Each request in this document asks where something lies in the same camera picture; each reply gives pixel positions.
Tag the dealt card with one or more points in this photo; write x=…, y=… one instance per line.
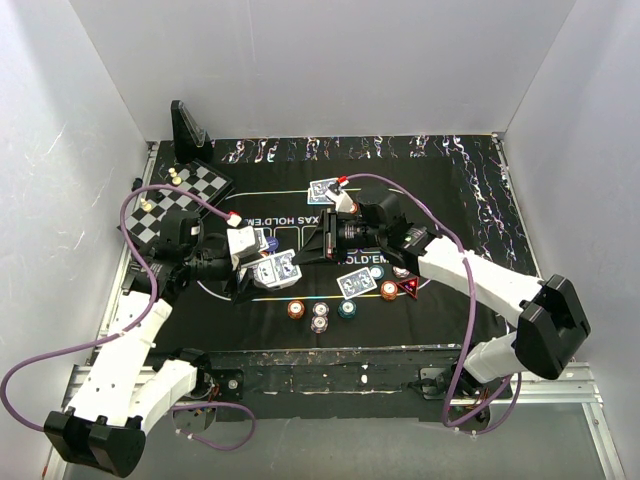
x=263, y=243

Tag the green poker chip stack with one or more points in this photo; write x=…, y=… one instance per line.
x=347, y=309

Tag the aluminium rail frame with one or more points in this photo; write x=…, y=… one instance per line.
x=576, y=385

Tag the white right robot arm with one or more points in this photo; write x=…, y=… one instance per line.
x=548, y=320

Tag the black triangular card stand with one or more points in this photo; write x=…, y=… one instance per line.
x=191, y=141

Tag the blue small blind button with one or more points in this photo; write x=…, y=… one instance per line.
x=272, y=243

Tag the orange chips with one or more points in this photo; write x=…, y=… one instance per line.
x=389, y=290

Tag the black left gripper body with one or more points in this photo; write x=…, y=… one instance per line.
x=209, y=264

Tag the blue playing card deck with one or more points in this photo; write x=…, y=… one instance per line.
x=277, y=271

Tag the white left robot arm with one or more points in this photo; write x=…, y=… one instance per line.
x=106, y=423

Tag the gold chess pieces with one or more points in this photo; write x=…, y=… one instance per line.
x=175, y=178

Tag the green chips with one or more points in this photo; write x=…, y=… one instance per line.
x=377, y=272

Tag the black poker table mat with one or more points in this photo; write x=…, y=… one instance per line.
x=460, y=180

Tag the pink chip front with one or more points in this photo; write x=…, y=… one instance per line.
x=319, y=324

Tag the dealt cards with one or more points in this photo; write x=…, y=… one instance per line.
x=356, y=283
x=316, y=193

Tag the black white chess board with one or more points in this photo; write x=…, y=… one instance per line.
x=198, y=179

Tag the orange poker chip stack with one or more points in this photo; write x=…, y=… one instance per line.
x=295, y=309

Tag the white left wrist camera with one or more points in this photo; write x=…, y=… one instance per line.
x=242, y=242

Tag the pink chips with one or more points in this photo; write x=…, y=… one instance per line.
x=400, y=273

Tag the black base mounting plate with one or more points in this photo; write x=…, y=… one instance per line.
x=325, y=383

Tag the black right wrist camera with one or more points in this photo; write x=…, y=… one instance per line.
x=375, y=206

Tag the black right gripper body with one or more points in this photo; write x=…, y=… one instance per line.
x=357, y=234

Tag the red black all-in marker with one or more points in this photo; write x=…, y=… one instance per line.
x=410, y=286

